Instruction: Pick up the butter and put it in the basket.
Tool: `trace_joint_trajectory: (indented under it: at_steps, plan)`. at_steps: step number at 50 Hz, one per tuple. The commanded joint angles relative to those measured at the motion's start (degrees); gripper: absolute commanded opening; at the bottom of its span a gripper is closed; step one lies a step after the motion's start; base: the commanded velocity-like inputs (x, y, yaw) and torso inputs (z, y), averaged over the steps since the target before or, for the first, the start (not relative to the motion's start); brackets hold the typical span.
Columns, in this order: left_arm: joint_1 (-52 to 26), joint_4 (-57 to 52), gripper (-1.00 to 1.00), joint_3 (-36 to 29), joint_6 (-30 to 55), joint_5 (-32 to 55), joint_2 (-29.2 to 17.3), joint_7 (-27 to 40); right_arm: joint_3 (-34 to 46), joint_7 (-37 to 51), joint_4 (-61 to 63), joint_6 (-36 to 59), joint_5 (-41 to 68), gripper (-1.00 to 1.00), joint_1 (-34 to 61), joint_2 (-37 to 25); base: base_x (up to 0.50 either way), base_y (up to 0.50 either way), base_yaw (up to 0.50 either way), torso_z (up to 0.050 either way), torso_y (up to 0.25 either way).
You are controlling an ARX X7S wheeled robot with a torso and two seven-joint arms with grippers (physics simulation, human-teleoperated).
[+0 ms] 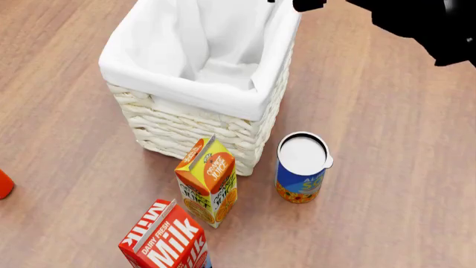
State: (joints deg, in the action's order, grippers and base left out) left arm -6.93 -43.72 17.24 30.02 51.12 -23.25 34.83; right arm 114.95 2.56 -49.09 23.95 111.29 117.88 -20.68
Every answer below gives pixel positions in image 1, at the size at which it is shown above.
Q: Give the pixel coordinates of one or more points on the red milk carton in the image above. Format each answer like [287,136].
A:
[167,240]

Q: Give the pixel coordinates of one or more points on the orange juice carton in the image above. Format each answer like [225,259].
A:
[208,181]

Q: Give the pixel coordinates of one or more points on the red bottle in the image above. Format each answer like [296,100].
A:
[4,185]

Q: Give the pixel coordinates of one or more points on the white woven basket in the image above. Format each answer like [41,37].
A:
[178,128]

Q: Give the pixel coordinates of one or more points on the white cloth basket liner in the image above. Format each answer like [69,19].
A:
[156,56]

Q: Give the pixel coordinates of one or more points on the blue soup can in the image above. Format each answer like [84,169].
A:
[301,170]

